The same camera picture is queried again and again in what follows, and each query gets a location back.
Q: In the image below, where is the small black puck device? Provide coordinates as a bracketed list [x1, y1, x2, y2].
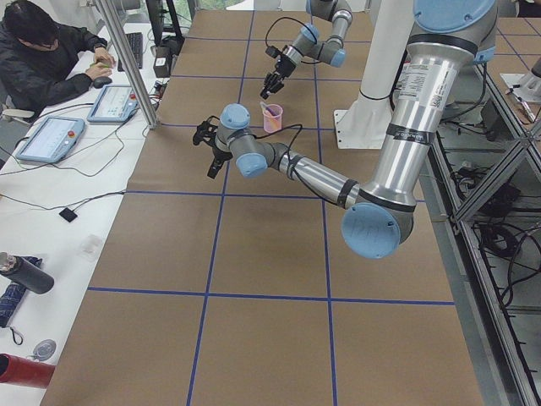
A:
[59, 207, 78, 222]

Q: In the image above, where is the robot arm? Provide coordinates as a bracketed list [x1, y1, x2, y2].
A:
[193, 1, 498, 259]
[260, 0, 352, 100]

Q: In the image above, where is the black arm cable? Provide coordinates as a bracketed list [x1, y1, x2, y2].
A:
[253, 123, 304, 178]

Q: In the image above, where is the black keyboard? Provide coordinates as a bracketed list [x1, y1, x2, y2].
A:
[125, 32, 144, 69]

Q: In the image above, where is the red bottle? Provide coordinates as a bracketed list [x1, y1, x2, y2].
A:
[0, 354, 56, 389]

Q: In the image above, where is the seated person in black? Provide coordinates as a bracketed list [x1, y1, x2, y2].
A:
[1, 1, 115, 115]

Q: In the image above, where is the far blue teach pendant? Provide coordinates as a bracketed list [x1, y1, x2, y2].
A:
[86, 85, 138, 124]

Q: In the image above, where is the near blue teach pendant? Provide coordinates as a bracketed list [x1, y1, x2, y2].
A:
[15, 117, 86, 163]

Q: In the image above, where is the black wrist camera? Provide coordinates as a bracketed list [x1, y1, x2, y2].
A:
[192, 119, 218, 146]
[265, 46, 282, 59]

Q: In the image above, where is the blue teach pendant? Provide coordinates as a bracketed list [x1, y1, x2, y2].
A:
[86, 85, 138, 124]
[15, 117, 86, 163]

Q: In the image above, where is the pink mesh pen holder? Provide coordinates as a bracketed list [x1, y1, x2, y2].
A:
[262, 104, 283, 133]

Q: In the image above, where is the black computer mouse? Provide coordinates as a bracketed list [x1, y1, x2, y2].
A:
[92, 76, 112, 89]

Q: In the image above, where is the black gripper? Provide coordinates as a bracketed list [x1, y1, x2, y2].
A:
[207, 145, 232, 178]
[260, 54, 297, 98]

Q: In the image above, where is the black thermos bottle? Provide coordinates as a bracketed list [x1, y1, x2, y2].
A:
[1, 252, 54, 294]

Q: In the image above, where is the aluminium frame post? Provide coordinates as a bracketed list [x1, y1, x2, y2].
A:
[95, 0, 158, 129]

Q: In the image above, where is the small black box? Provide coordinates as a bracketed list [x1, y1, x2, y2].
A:
[153, 47, 173, 78]

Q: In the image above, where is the white camera stand pillar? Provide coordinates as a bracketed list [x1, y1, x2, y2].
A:
[335, 0, 414, 149]

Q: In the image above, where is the purple marker pen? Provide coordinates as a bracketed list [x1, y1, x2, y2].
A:
[260, 101, 275, 117]

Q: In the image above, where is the black computer monitor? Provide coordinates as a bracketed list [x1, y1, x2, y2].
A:
[145, 0, 184, 49]

